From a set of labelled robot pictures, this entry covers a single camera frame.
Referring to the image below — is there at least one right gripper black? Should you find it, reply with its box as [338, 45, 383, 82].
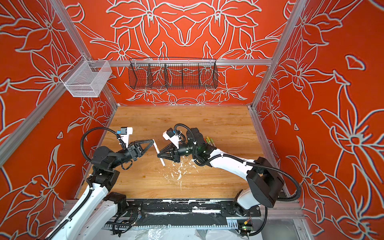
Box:
[156, 141, 200, 164]

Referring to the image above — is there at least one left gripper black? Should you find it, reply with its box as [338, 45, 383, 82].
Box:
[111, 140, 155, 171]

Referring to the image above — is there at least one white pen orange tip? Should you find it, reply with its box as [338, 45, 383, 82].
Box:
[154, 146, 166, 167]

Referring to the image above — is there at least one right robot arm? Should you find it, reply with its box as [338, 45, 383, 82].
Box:
[158, 128, 284, 210]

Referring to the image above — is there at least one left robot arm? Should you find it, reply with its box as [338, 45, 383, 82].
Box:
[46, 140, 155, 240]

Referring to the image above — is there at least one clear plastic bin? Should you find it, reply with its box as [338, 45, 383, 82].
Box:
[60, 60, 112, 98]

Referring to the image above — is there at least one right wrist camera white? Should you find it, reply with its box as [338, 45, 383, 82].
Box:
[163, 128, 181, 149]

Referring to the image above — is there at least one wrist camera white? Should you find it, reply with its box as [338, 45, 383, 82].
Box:
[117, 127, 133, 149]
[163, 128, 181, 149]

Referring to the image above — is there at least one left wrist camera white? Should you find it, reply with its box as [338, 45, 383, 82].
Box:
[117, 127, 133, 149]

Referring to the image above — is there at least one black wire basket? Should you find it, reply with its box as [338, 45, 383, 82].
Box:
[128, 58, 219, 90]

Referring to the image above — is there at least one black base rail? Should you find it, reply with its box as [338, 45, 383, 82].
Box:
[122, 199, 261, 219]

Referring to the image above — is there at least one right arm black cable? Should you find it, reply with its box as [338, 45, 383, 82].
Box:
[173, 123, 302, 236]

